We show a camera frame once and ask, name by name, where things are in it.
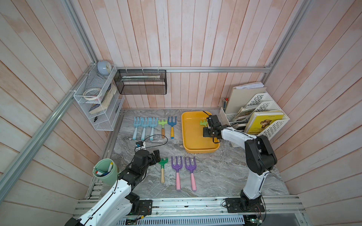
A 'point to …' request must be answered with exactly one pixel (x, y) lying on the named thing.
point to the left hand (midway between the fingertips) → (152, 154)
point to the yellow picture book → (261, 120)
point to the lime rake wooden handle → (162, 123)
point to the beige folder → (238, 95)
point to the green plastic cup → (106, 170)
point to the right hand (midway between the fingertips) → (207, 130)
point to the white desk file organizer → (262, 102)
